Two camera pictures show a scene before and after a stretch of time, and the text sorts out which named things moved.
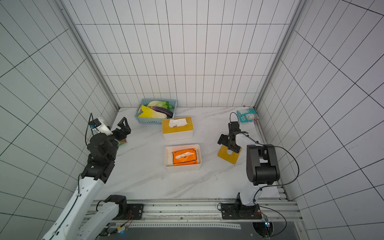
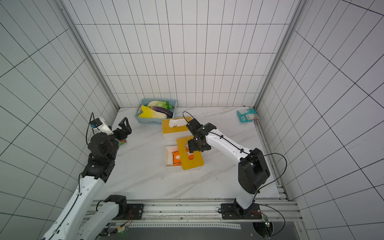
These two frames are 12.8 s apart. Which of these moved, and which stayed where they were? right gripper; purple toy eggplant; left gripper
Moved: right gripper
Stayed: purple toy eggplant; left gripper
